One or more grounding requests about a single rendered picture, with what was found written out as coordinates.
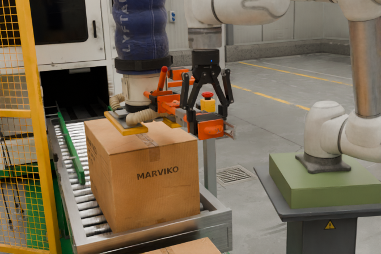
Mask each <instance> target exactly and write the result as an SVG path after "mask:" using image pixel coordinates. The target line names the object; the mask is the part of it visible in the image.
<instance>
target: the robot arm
mask: <svg viewBox="0 0 381 254"><path fill-rule="evenodd" d="M290 1H299V2H304V1H307V2H309V1H315V2H326V3H338V5H339V7H340V8H341V10H342V12H343V15H344V16H345V17H346V18H347V20H348V27H349V42H350V58H351V66H352V81H353V96H354V110H352V111H351V113H350V114H349V115H347V114H346V113H345V109H344V108H343V107H342V106H341V105H340V104H339V103H337V102H335V101H319V102H316V103H315V104H314V105H313V106H312V107H311V108H310V110H309V112H308V115H307V117H306V122H305V126H304V154H297V155H295V158H296V159H297V160H299V161H300V162H301V163H302V164H303V165H304V167H305V168H306V169H307V171H308V173H311V174H314V173H319V172H333V171H350V170H351V166H350V165H348V164H346V163H345V162H344V161H343V160H342V154H345V155H348V156H350V157H353V158H357V159H360V160H365V161H368V162H374V163H381V0H184V12H185V18H186V20H187V25H188V44H189V49H193V50H192V69H191V71H189V72H186V73H185V72H182V74H181V77H182V80H183V82H182V87H181V95H180V104H179V107H180V108H181V109H183V110H186V112H187V121H188V122H189V126H190V133H191V134H193V135H194V136H195V135H196V111H195V110H194V109H193V107H194V104H195V102H196V99H197V97H198V93H199V91H200V88H201V87H202V85H203V84H207V83H209V84H212V86H213V88H214V90H215V93H216V94H217V97H218V99H219V101H220V103H221V105H220V104H219V105H218V114H220V115H222V116H224V117H227V115H228V114H227V107H229V105H230V104H232V103H233V102H234V98H233V94H232V88H231V83H230V69H227V68H224V69H221V68H220V66H219V49H217V48H221V47H222V24H233V25H239V26H257V25H264V24H269V23H273V22H275V21H277V20H278V19H280V18H282V17H283V16H284V15H285V14H286V13H287V11H288V9H289V5H290ZM220 73H221V76H222V80H223V86H224V90H225V95H226V97H225V96H224V93H223V91H222V89H221V87H220V85H219V81H218V78H217V77H218V76H219V74H220ZM191 76H193V77H194V78H195V80H194V83H193V88H192V91H191V93H190V96H189V99H188V92H189V80H190V79H191ZM187 101H188V102H187Z"/></svg>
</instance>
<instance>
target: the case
mask: <svg viewBox="0 0 381 254"><path fill-rule="evenodd" d="M142 123H143V122H142ZM143 124H144V125H145V126H147V127H148V130H149V131H148V132H147V133H141V134H134V135H129V136H122V135H121V133H120V132H119V131H118V130H117V129H116V128H115V127H114V126H113V125H112V124H111V122H110V121H109V120H108V119H107V118H103V119H98V120H91V121H84V131H85V136H86V147H87V157H88V168H89V174H90V184H91V190H92V192H93V194H94V196H95V198H96V200H97V202H98V204H99V206H100V208H101V210H102V212H103V214H104V216H105V218H106V220H107V222H108V224H109V226H110V228H111V230H112V232H113V233H114V234H116V233H119V232H124V231H128V230H133V229H137V228H141V227H146V226H151V225H155V224H158V223H163V222H168V221H173V220H176V219H180V218H185V217H190V216H193V215H198V214H200V187H199V172H198V143H197V138H195V137H193V136H192V135H190V134H189V133H187V132H185V131H184V130H182V129H180V128H173V129H171V128H170V127H169V126H167V125H166V124H165V123H163V122H162V121H160V122H155V121H154V120H153V122H148V123H143Z"/></svg>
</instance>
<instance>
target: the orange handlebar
mask: <svg viewBox="0 0 381 254"><path fill-rule="evenodd" d="M194 80H195V78H194V77H193V76H191V79H190V80H189V85H193V83H194ZM182 82H183V81H175V82H168V88H170V87H180V86H182ZM143 95H144V96H145V97H147V98H148V99H149V95H150V93H149V92H148V91H145V92H144V93H143ZM179 104H180V102H179V101H177V100H174V101H173V102H172V103H167V102H165V101H163V102H162V103H161V106H162V107H163V108H164V109H166V110H167V111H166V112H167V113H168V114H170V115H175V109H177V108H180V107H179ZM183 120H184V121H185V122H186V123H187V116H186V115H185V116H184V118H183ZM222 130H223V126H222V125H217V126H207V127H206V128H205V129H204V133H205V134H218V133H220V132H221V131H222Z"/></svg>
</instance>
